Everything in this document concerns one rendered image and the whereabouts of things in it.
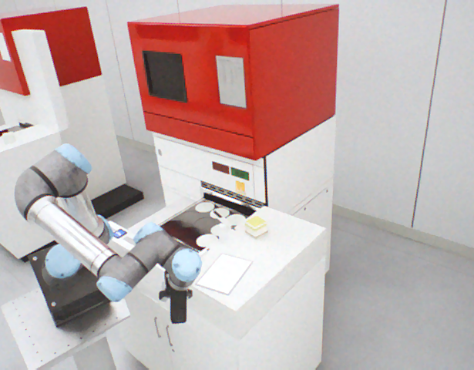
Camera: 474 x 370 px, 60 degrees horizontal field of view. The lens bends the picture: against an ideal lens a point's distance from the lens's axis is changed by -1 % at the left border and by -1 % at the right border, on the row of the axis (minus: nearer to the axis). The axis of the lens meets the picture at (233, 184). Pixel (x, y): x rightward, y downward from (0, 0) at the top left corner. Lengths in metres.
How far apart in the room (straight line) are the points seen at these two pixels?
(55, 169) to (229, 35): 0.92
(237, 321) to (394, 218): 2.26
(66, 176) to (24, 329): 0.82
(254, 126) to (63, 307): 1.08
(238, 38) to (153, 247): 1.00
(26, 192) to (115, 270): 0.35
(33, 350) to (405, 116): 2.64
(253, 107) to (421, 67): 1.54
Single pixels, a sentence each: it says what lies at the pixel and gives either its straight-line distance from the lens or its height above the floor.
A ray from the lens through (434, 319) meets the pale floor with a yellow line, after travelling 2.95.
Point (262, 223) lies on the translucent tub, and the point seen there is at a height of 1.03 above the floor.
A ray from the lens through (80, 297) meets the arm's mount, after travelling 1.80.
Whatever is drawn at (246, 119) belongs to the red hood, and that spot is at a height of 1.42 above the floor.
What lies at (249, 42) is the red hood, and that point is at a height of 1.75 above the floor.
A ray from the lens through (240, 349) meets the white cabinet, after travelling 1.64.
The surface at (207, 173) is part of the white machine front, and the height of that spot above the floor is 1.04.
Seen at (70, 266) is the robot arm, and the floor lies 1.14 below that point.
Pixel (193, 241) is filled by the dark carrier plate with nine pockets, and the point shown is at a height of 0.90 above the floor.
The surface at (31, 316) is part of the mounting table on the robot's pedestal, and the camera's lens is 1.96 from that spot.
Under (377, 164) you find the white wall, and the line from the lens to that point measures 3.40.
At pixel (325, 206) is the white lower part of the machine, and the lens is 2.65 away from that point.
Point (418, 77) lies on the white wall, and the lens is 3.09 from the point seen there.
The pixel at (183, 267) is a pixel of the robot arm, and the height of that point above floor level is 1.37.
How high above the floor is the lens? 2.03
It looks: 28 degrees down
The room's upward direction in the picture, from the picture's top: 5 degrees counter-clockwise
